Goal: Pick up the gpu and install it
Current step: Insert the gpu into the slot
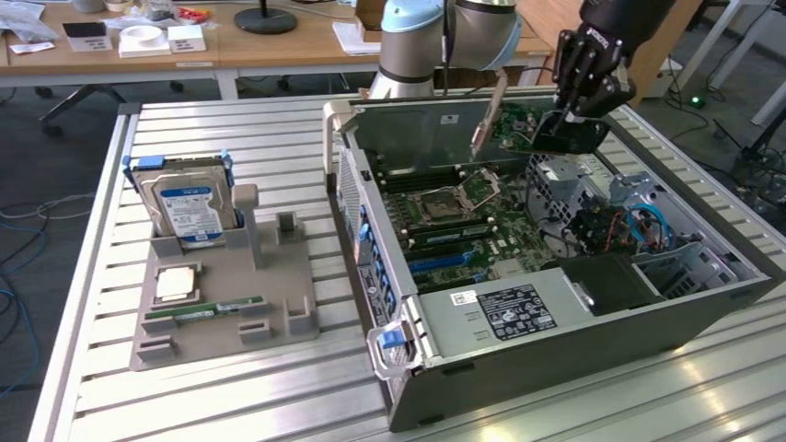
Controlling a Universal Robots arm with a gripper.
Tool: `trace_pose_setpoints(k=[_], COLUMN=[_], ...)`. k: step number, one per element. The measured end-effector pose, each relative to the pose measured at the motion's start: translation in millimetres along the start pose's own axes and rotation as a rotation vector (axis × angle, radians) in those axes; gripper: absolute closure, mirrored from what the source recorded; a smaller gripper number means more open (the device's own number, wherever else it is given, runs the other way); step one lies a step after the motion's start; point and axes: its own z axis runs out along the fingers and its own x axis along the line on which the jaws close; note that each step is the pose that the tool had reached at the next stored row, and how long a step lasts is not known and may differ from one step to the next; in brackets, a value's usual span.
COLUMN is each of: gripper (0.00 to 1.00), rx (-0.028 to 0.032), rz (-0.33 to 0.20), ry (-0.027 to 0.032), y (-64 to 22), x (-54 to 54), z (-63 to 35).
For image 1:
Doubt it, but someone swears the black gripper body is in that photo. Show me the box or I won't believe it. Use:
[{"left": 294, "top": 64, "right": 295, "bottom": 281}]
[{"left": 579, "top": 0, "right": 705, "bottom": 61}]

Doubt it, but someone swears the green gpu card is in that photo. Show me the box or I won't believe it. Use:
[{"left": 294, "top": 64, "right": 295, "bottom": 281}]
[{"left": 470, "top": 68, "right": 613, "bottom": 162}]

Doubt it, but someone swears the silver drive cage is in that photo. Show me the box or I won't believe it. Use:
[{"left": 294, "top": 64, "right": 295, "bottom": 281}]
[{"left": 526, "top": 151, "right": 655, "bottom": 217}]

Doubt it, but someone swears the metal socket cover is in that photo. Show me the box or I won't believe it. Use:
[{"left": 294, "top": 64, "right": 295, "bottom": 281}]
[{"left": 457, "top": 168, "right": 502, "bottom": 204}]

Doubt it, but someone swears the green motherboard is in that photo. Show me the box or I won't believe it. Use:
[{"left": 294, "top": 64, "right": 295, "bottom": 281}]
[{"left": 364, "top": 156, "right": 573, "bottom": 296}]

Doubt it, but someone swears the white paper stack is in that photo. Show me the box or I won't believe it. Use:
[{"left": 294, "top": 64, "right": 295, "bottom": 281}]
[{"left": 331, "top": 20, "right": 383, "bottom": 57}]

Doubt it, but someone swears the cpu socket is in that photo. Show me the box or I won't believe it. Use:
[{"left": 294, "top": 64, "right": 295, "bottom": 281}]
[{"left": 417, "top": 186, "right": 478, "bottom": 227}]

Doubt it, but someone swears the ram stick white label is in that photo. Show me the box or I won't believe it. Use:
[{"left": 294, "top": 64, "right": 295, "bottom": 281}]
[{"left": 423, "top": 224, "right": 494, "bottom": 245}]

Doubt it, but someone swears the silver disk bay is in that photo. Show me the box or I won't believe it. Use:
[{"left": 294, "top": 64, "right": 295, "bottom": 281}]
[{"left": 631, "top": 232, "right": 742, "bottom": 300}]

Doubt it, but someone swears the silver chipset heatsink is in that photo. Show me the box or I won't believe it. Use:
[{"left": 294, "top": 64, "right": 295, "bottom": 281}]
[{"left": 490, "top": 260, "right": 530, "bottom": 280}]

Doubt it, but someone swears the blue expansion slot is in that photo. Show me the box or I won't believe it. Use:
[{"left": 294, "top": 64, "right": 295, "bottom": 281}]
[{"left": 409, "top": 254, "right": 470, "bottom": 273}]

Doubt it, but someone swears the wooden desk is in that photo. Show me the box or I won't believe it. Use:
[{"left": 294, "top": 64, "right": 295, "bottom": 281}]
[{"left": 0, "top": 0, "right": 554, "bottom": 88}]

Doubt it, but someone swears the black round lamp base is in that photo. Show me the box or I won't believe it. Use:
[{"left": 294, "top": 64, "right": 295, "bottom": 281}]
[{"left": 232, "top": 0, "right": 300, "bottom": 35}]

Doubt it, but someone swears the grey power supply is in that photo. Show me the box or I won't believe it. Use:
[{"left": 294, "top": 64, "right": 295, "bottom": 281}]
[{"left": 417, "top": 268, "right": 594, "bottom": 358}]

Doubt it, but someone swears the open grey pc case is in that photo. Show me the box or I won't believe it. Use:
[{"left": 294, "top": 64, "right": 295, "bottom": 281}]
[{"left": 322, "top": 91, "right": 773, "bottom": 434}]

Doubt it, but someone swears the plain white box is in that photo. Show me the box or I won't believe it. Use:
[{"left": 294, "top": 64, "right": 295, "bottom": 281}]
[{"left": 166, "top": 25, "right": 207, "bottom": 54}]

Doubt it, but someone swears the white box with tape roll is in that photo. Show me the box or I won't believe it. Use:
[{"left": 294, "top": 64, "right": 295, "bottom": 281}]
[{"left": 116, "top": 25, "right": 174, "bottom": 59}]

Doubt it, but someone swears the hard disk blue caddy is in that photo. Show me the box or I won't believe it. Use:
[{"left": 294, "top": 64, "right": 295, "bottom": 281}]
[{"left": 122, "top": 149, "right": 240, "bottom": 250}]

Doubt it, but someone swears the grey parts rack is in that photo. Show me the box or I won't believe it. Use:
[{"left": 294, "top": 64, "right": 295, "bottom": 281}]
[{"left": 128, "top": 183, "right": 320, "bottom": 372}]

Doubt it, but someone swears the white box black top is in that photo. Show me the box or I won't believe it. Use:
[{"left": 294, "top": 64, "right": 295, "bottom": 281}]
[{"left": 63, "top": 21, "right": 115, "bottom": 52}]

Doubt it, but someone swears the green ram stick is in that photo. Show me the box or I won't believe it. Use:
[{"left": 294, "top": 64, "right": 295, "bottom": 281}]
[{"left": 146, "top": 297, "right": 267, "bottom": 323}]

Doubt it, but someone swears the silver cpu chip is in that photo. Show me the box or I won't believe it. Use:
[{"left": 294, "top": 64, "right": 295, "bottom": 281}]
[{"left": 152, "top": 268, "right": 199, "bottom": 303}]

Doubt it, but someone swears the black chair base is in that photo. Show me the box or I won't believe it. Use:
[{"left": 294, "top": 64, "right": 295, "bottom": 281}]
[{"left": 38, "top": 81, "right": 186, "bottom": 137}]

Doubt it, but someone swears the clear plastic bag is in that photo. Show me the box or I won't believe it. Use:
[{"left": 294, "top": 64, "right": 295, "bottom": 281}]
[{"left": 0, "top": 1, "right": 60, "bottom": 43}]

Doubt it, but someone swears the white table frame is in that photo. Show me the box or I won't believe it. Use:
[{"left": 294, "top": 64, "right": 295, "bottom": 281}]
[{"left": 671, "top": 0, "right": 786, "bottom": 128}]

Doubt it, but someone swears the blue disk wire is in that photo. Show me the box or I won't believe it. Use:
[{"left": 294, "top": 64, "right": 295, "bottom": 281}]
[{"left": 630, "top": 202, "right": 677, "bottom": 253}]

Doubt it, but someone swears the white floor cable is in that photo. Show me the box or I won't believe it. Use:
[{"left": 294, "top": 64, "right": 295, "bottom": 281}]
[{"left": 0, "top": 192, "right": 94, "bottom": 221}]

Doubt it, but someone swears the blue floor cable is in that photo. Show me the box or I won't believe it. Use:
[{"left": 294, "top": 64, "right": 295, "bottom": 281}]
[{"left": 0, "top": 215, "right": 48, "bottom": 400}]

